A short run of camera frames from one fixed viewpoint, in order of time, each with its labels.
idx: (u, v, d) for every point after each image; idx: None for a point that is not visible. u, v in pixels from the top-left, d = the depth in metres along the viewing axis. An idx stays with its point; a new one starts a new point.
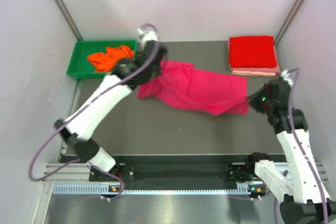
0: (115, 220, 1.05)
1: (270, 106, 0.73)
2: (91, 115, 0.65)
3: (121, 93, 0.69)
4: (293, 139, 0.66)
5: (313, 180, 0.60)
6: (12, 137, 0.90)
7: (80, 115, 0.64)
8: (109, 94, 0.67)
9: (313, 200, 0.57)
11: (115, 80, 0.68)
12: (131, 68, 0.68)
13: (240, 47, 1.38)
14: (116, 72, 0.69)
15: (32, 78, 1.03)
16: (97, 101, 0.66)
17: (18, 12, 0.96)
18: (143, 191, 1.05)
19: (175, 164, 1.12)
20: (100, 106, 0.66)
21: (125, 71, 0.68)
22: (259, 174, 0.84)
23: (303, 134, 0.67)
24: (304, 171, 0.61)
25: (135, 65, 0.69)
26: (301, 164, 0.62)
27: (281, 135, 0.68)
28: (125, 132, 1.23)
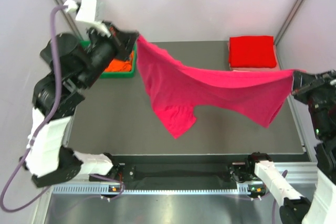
0: (115, 220, 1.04)
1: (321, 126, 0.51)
2: (39, 156, 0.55)
3: (56, 126, 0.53)
4: None
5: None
6: (13, 137, 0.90)
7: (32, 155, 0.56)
8: (45, 129, 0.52)
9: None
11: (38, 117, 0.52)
12: (46, 93, 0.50)
13: (241, 47, 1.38)
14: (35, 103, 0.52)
15: (32, 77, 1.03)
16: (40, 135, 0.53)
17: (19, 11, 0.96)
18: (143, 191, 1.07)
19: (167, 164, 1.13)
20: (41, 146, 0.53)
21: (42, 99, 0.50)
22: (259, 173, 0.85)
23: None
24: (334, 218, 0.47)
25: (49, 91, 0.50)
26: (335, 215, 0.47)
27: (325, 185, 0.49)
28: (126, 132, 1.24)
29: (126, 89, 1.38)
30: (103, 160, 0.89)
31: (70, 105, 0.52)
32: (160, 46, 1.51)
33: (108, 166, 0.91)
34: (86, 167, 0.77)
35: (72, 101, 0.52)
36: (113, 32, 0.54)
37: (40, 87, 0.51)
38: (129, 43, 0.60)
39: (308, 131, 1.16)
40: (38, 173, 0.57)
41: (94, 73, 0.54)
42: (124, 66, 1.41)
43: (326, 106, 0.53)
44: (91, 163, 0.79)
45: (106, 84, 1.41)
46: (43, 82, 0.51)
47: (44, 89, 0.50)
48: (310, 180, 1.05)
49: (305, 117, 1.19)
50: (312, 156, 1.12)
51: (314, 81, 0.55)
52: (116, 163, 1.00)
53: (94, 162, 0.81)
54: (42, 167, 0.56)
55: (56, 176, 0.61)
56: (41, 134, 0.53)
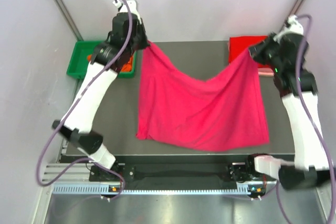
0: (115, 220, 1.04)
1: (278, 67, 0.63)
2: (86, 106, 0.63)
3: (109, 78, 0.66)
4: (299, 104, 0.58)
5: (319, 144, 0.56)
6: (13, 138, 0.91)
7: (77, 107, 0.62)
8: (102, 76, 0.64)
9: (315, 167, 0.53)
11: (100, 67, 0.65)
12: (110, 51, 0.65)
13: (240, 47, 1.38)
14: (96, 59, 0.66)
15: (32, 78, 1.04)
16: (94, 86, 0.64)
17: (19, 12, 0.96)
18: (143, 191, 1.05)
19: (169, 164, 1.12)
20: (95, 94, 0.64)
21: (105, 55, 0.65)
22: (258, 169, 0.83)
23: (307, 97, 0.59)
24: (308, 135, 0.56)
25: (110, 50, 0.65)
26: (307, 130, 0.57)
27: (286, 103, 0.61)
28: (126, 132, 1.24)
29: (127, 89, 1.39)
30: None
31: (121, 65, 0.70)
32: (160, 46, 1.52)
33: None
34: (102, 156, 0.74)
35: (119, 63, 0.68)
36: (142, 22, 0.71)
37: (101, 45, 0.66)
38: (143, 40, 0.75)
39: None
40: (78, 127, 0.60)
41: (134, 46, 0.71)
42: (124, 66, 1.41)
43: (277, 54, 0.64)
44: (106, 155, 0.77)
45: None
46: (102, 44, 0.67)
47: (105, 48, 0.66)
48: None
49: None
50: None
51: (263, 42, 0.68)
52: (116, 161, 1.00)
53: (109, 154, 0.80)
54: (84, 121, 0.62)
55: (84, 142, 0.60)
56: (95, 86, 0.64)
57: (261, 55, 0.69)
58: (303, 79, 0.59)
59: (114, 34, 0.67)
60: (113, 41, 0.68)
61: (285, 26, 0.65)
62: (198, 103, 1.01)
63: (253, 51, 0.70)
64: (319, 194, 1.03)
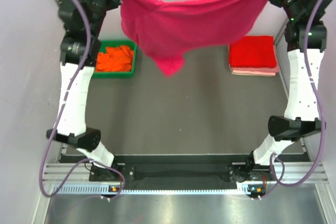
0: (115, 220, 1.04)
1: (294, 16, 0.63)
2: (73, 109, 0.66)
3: (86, 74, 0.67)
4: (303, 59, 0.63)
5: (312, 99, 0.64)
6: (13, 137, 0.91)
7: (65, 113, 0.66)
8: (79, 76, 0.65)
9: (301, 118, 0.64)
11: (73, 67, 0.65)
12: (79, 46, 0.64)
13: (240, 47, 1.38)
14: (66, 58, 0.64)
15: (32, 78, 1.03)
16: (74, 89, 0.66)
17: (19, 12, 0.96)
18: (143, 191, 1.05)
19: (169, 165, 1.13)
20: (76, 95, 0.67)
21: (74, 52, 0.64)
22: (258, 161, 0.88)
23: (312, 52, 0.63)
24: (304, 91, 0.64)
25: (79, 44, 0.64)
26: (304, 84, 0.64)
27: (292, 53, 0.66)
28: (125, 134, 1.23)
29: (127, 89, 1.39)
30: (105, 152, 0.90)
31: (96, 48, 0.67)
32: None
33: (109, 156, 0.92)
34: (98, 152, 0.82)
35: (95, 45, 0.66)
36: None
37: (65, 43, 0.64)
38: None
39: None
40: (73, 132, 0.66)
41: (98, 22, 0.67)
42: (124, 66, 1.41)
43: None
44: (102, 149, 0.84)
45: (105, 84, 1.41)
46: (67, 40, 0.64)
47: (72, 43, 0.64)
48: (310, 180, 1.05)
49: None
50: (312, 157, 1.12)
51: None
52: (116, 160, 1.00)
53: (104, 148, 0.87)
54: (76, 126, 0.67)
55: (82, 144, 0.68)
56: (74, 87, 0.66)
57: None
58: (316, 32, 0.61)
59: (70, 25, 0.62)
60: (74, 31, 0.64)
61: None
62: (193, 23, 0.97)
63: None
64: (319, 194, 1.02)
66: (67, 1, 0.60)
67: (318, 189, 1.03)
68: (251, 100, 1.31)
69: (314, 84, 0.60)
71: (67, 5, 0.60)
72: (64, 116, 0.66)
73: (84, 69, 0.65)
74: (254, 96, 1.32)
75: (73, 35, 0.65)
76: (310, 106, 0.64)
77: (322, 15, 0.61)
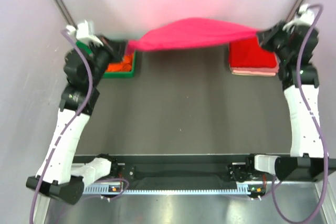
0: (115, 220, 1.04)
1: (285, 55, 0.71)
2: (62, 155, 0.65)
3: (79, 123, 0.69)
4: (300, 95, 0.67)
5: (316, 135, 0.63)
6: (13, 138, 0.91)
7: (53, 159, 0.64)
8: (74, 121, 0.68)
9: (309, 154, 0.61)
11: (71, 113, 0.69)
12: (80, 95, 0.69)
13: (239, 48, 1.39)
14: (65, 105, 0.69)
15: (32, 78, 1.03)
16: (65, 134, 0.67)
17: (18, 12, 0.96)
18: (143, 191, 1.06)
19: (169, 165, 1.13)
20: (66, 141, 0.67)
21: (74, 100, 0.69)
22: (258, 168, 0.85)
23: (308, 87, 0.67)
24: (305, 126, 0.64)
25: (80, 94, 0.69)
26: (303, 120, 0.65)
27: (287, 90, 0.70)
28: (125, 134, 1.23)
29: (127, 89, 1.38)
30: (101, 163, 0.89)
31: (93, 99, 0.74)
32: None
33: (107, 162, 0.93)
34: (89, 177, 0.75)
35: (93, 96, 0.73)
36: (104, 43, 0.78)
37: (67, 92, 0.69)
38: (121, 49, 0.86)
39: None
40: (56, 179, 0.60)
41: (98, 75, 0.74)
42: (124, 66, 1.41)
43: (285, 43, 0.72)
44: (91, 171, 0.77)
45: (105, 84, 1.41)
46: (67, 90, 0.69)
47: (74, 92, 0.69)
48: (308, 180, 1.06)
49: None
50: None
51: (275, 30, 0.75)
52: (116, 159, 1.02)
53: (93, 169, 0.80)
54: (63, 173, 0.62)
55: (66, 193, 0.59)
56: (68, 132, 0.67)
57: (270, 44, 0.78)
58: (306, 72, 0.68)
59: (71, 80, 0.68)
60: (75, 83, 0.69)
61: (296, 16, 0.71)
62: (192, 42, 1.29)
63: (263, 40, 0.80)
64: None
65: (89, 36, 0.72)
66: (72, 57, 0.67)
67: (317, 189, 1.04)
68: (251, 100, 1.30)
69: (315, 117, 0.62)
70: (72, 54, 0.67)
71: (72, 61, 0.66)
72: (50, 163, 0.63)
73: (81, 115, 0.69)
74: (254, 96, 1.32)
75: (72, 85, 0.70)
76: (316, 141, 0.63)
77: (310, 56, 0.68)
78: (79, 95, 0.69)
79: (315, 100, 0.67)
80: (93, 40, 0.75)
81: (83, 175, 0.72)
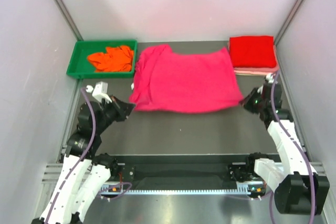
0: (115, 220, 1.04)
1: (263, 105, 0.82)
2: (65, 196, 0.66)
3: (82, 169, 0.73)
4: (279, 127, 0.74)
5: (300, 156, 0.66)
6: (13, 137, 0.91)
7: (58, 201, 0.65)
8: (78, 167, 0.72)
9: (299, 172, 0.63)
11: (74, 159, 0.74)
12: (84, 142, 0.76)
13: (240, 48, 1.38)
14: (71, 151, 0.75)
15: (32, 77, 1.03)
16: (70, 177, 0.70)
17: (18, 12, 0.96)
18: (143, 191, 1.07)
19: (169, 165, 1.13)
20: (71, 184, 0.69)
21: (79, 147, 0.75)
22: (258, 172, 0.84)
23: (289, 124, 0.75)
24: (291, 150, 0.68)
25: (85, 140, 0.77)
26: (289, 146, 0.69)
27: (269, 126, 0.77)
28: (126, 134, 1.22)
29: (127, 88, 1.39)
30: (97, 176, 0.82)
31: (96, 145, 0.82)
32: None
33: (105, 173, 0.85)
34: (86, 205, 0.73)
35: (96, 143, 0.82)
36: (114, 100, 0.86)
37: (73, 139, 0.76)
38: (127, 109, 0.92)
39: (308, 132, 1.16)
40: (59, 222, 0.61)
41: (102, 125, 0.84)
42: (124, 66, 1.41)
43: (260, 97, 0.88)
44: (87, 198, 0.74)
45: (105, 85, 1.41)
46: (75, 136, 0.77)
47: (80, 139, 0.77)
48: None
49: (305, 117, 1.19)
50: (312, 156, 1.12)
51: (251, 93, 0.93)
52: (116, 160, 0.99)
53: (89, 192, 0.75)
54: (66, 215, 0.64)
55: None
56: (72, 177, 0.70)
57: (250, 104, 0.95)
58: (281, 112, 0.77)
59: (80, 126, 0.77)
60: (83, 130, 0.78)
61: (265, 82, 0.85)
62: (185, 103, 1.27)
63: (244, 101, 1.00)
64: None
65: (99, 94, 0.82)
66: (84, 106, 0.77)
67: None
68: None
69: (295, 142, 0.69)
70: (85, 106, 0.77)
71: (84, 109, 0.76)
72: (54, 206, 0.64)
73: (84, 161, 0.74)
74: None
75: (80, 132, 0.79)
76: (302, 161, 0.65)
77: (281, 102, 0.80)
78: (85, 141, 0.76)
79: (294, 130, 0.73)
80: (104, 98, 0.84)
81: (79, 210, 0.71)
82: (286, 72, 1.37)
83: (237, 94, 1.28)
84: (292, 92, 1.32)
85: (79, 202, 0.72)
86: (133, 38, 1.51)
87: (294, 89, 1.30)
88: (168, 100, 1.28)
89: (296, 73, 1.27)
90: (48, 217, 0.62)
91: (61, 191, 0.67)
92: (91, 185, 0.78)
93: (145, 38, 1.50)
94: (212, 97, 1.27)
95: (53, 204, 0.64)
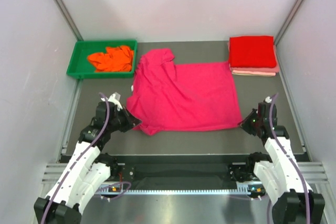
0: (115, 220, 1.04)
1: (260, 123, 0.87)
2: (73, 178, 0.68)
3: (90, 158, 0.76)
4: (276, 145, 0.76)
5: (295, 173, 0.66)
6: (13, 137, 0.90)
7: (65, 181, 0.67)
8: (89, 151, 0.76)
9: (295, 189, 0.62)
11: (86, 145, 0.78)
12: (96, 132, 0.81)
13: (240, 48, 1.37)
14: (83, 138, 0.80)
15: (32, 77, 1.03)
16: (80, 160, 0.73)
17: (18, 11, 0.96)
18: (143, 191, 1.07)
19: (169, 164, 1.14)
20: (80, 167, 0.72)
21: (91, 136, 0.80)
22: (258, 174, 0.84)
23: (285, 140, 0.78)
24: (286, 167, 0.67)
25: (97, 131, 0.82)
26: (285, 163, 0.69)
27: (267, 142, 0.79)
28: (125, 134, 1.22)
29: (127, 88, 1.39)
30: (97, 172, 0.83)
31: (104, 140, 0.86)
32: (160, 46, 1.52)
33: (106, 171, 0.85)
34: (85, 199, 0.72)
35: (105, 139, 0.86)
36: (124, 108, 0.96)
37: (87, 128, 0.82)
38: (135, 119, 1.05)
39: (308, 132, 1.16)
40: (64, 200, 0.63)
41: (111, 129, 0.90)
42: (124, 66, 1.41)
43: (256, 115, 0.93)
44: (87, 191, 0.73)
45: (105, 85, 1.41)
46: (88, 127, 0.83)
47: (93, 129, 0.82)
48: (310, 180, 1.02)
49: (305, 117, 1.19)
50: (312, 156, 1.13)
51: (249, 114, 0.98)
52: (116, 159, 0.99)
53: (89, 187, 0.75)
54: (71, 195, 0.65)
55: (69, 214, 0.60)
56: (83, 160, 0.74)
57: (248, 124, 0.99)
58: (277, 129, 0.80)
59: (96, 117, 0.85)
60: (96, 124, 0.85)
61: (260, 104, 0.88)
62: (180, 117, 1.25)
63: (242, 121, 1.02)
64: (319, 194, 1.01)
65: (112, 99, 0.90)
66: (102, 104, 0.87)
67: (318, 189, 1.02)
68: (251, 100, 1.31)
69: (292, 159, 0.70)
70: (103, 102, 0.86)
71: (103, 104, 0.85)
72: (62, 185, 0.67)
73: (95, 148, 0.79)
74: (254, 96, 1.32)
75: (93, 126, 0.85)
76: (298, 179, 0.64)
77: (276, 120, 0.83)
78: (97, 132, 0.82)
79: (290, 147, 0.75)
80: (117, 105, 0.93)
81: (79, 201, 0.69)
82: (286, 72, 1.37)
83: (234, 112, 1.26)
84: (292, 92, 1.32)
85: (80, 194, 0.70)
86: (133, 38, 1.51)
87: (294, 89, 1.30)
88: (164, 113, 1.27)
89: (295, 73, 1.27)
90: (55, 194, 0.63)
91: (71, 171, 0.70)
92: (91, 180, 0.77)
93: (145, 37, 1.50)
94: (209, 115, 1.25)
95: (61, 184, 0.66)
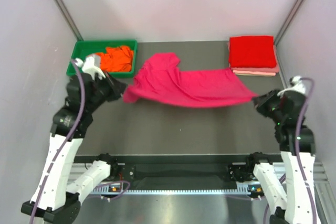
0: (115, 220, 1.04)
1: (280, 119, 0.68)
2: (54, 181, 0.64)
3: (69, 154, 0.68)
4: (296, 163, 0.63)
5: (308, 205, 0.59)
6: (13, 137, 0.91)
7: (48, 185, 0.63)
8: (66, 147, 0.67)
9: None
11: (60, 138, 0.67)
12: (71, 119, 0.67)
13: (240, 48, 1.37)
14: (56, 129, 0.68)
15: (32, 77, 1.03)
16: (58, 159, 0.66)
17: (18, 12, 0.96)
18: (143, 191, 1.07)
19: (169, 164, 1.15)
20: (60, 168, 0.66)
21: (65, 124, 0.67)
22: (256, 176, 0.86)
23: (311, 159, 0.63)
24: (301, 195, 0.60)
25: (71, 117, 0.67)
26: (300, 192, 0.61)
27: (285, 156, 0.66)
28: (125, 134, 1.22)
29: None
30: (98, 169, 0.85)
31: (85, 124, 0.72)
32: (160, 46, 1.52)
33: (106, 168, 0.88)
34: (86, 190, 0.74)
35: (86, 120, 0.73)
36: (107, 75, 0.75)
37: (59, 116, 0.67)
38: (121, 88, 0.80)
39: None
40: (51, 205, 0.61)
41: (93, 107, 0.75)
42: (124, 66, 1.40)
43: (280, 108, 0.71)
44: (87, 183, 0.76)
45: None
46: (59, 114, 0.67)
47: (65, 116, 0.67)
48: None
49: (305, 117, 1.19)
50: None
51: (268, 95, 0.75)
52: (116, 159, 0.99)
53: (89, 180, 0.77)
54: (56, 199, 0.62)
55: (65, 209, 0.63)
56: (61, 158, 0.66)
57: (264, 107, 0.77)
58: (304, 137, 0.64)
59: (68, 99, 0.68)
60: (71, 105, 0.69)
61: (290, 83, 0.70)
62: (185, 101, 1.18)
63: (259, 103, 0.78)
64: (319, 194, 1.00)
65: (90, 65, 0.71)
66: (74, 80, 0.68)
67: (318, 189, 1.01)
68: None
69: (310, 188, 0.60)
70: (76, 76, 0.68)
71: (75, 81, 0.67)
72: (44, 189, 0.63)
73: (73, 140, 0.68)
74: None
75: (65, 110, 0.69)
76: (310, 212, 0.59)
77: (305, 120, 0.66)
78: (71, 119, 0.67)
79: (313, 168, 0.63)
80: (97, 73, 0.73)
81: (79, 191, 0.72)
82: (286, 72, 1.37)
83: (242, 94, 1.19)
84: None
85: (79, 185, 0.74)
86: (133, 38, 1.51)
87: None
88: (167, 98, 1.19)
89: (295, 73, 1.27)
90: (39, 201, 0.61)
91: (50, 174, 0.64)
92: (91, 174, 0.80)
93: (145, 37, 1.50)
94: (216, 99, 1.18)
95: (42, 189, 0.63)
